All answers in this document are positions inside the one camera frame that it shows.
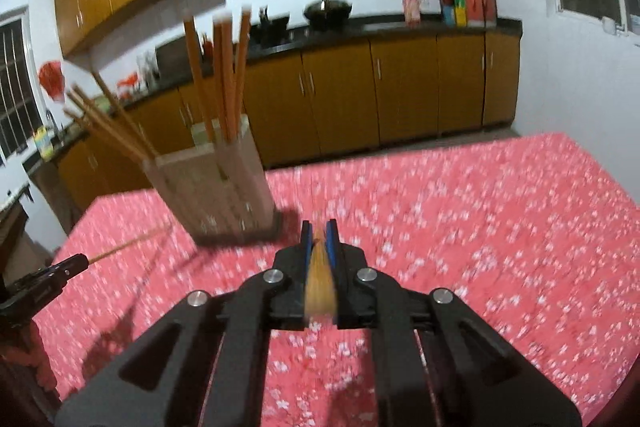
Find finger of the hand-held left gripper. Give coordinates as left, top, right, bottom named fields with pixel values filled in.
left=0, top=253, right=90, bottom=323

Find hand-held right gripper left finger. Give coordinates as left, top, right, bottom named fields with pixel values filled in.
left=55, top=219, right=314, bottom=427

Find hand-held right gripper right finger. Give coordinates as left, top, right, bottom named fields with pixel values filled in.
left=325, top=218, right=583, bottom=427

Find wooden chopstick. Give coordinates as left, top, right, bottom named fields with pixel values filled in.
left=66, top=87, right=150, bottom=160
left=304, top=207, right=337, bottom=325
left=86, top=225, right=176, bottom=264
left=91, top=71, right=158, bottom=158
left=61, top=107, right=143, bottom=160

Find beige perforated utensil holder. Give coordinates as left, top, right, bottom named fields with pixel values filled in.
left=142, top=114, right=282, bottom=245

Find person's left hand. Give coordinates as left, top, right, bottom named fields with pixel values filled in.
left=0, top=319, right=56, bottom=393

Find red floral tablecloth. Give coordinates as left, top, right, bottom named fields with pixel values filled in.
left=30, top=132, right=640, bottom=427

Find yellow detergent bottle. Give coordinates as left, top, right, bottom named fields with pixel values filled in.
left=32, top=127, right=56, bottom=162

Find metal faucet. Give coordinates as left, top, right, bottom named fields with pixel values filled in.
left=44, top=109, right=63, bottom=140

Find yellow lower kitchen cabinets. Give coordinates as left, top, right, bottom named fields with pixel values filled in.
left=55, top=29, right=523, bottom=218

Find hanging red plastic bag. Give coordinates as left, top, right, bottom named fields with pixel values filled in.
left=39, top=61, right=68, bottom=102

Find barred window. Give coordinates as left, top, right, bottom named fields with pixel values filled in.
left=0, top=9, right=48, bottom=162

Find small red plastic bag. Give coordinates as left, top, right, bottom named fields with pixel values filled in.
left=117, top=74, right=143, bottom=98

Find orange chopstick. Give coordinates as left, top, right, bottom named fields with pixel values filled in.
left=183, top=17, right=217, bottom=142

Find wok with metal lid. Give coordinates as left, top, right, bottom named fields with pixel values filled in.
left=303, top=0, right=353, bottom=28

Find dark cutting board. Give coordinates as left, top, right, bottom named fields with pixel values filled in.
left=155, top=38, right=193, bottom=80

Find black wok with handle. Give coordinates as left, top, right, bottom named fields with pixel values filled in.
left=250, top=7, right=293, bottom=48

